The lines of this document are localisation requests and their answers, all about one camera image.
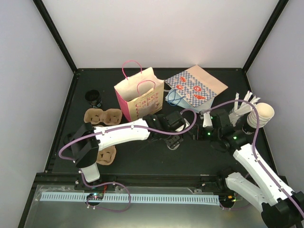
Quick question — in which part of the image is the blue checkered bakery paper bag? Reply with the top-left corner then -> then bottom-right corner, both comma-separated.
165,65 -> 228,108

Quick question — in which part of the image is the light blue paper bag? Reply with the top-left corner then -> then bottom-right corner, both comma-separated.
165,89 -> 214,113

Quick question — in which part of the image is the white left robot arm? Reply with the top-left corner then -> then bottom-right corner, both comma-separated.
69,111 -> 197,190

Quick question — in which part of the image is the white slotted cable rail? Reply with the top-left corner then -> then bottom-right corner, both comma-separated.
40,192 -> 220,206

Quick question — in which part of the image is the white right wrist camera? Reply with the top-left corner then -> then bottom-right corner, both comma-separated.
203,112 -> 213,128

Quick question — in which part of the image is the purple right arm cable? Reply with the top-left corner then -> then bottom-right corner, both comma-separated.
199,101 -> 297,205

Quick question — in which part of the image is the black open coffee cup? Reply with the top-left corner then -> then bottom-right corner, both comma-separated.
85,90 -> 102,108

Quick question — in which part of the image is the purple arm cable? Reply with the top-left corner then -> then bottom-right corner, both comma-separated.
58,109 -> 198,164
199,101 -> 297,205

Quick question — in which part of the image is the tall white paper cup stack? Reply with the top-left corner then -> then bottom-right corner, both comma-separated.
247,103 -> 275,128

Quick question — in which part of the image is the cream pink Cakes paper bag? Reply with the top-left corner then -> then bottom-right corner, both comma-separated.
114,67 -> 164,122

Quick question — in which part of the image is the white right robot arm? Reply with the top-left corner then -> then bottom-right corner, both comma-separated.
192,109 -> 304,228

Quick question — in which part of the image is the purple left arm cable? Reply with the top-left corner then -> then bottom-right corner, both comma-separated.
58,109 -> 198,164

